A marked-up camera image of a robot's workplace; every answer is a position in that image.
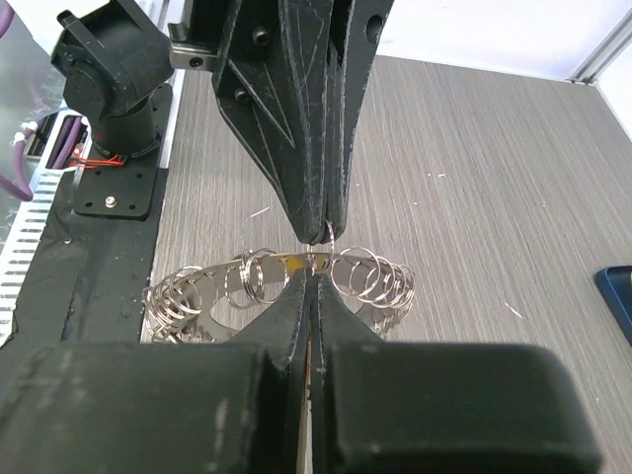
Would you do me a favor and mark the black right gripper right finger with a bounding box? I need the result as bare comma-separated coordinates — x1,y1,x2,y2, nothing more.
310,276,602,473

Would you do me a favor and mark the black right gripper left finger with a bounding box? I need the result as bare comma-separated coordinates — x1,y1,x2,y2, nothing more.
1,273,309,473

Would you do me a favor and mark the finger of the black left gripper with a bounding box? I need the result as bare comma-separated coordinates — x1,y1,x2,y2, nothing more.
325,0,393,236
212,1,332,243

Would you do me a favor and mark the metal disc with keyrings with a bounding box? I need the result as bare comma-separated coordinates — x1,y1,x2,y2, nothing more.
142,246,417,344

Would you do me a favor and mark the yellow tagged key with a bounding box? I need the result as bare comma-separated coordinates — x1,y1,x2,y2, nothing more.
282,253,316,273

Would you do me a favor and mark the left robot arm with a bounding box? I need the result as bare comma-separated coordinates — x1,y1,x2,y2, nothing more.
51,1,392,245

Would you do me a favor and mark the dark blue tray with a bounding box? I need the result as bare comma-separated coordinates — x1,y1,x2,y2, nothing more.
593,265,632,345

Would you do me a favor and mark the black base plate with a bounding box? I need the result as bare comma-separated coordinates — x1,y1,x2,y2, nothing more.
1,84,173,375

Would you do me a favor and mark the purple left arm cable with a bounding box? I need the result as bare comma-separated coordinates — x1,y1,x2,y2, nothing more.
0,0,90,202

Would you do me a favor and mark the left aluminium frame rail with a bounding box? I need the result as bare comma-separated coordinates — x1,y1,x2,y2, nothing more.
568,10,632,85

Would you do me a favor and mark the white slotted cable duct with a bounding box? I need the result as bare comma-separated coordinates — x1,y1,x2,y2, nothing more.
0,167,75,337

